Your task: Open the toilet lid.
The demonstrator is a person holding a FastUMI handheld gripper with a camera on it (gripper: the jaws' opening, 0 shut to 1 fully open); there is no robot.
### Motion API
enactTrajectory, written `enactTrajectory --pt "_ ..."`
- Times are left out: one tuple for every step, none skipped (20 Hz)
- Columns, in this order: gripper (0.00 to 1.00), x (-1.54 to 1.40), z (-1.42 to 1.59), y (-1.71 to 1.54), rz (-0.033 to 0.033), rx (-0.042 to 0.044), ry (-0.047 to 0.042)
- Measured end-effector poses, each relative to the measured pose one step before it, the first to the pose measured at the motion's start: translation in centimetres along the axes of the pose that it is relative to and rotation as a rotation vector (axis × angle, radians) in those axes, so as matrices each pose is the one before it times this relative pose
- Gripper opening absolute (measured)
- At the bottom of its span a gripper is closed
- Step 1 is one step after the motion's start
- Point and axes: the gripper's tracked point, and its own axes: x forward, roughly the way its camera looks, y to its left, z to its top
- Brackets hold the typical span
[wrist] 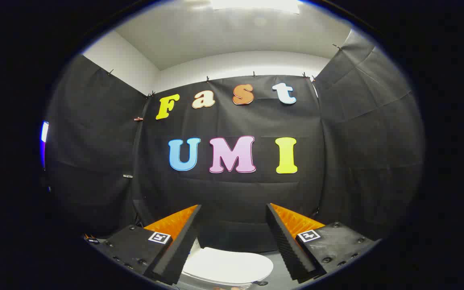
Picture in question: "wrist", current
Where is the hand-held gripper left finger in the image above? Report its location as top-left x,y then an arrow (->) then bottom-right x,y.
84,204 -> 203,286

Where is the white toilet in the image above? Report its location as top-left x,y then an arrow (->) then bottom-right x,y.
181,240 -> 275,289

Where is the white toilet lid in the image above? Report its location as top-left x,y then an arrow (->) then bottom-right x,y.
182,247 -> 274,285

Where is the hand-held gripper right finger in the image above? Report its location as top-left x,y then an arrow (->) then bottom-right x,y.
266,203 -> 381,284

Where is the black backdrop cloth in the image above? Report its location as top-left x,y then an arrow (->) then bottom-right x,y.
45,29 -> 425,252

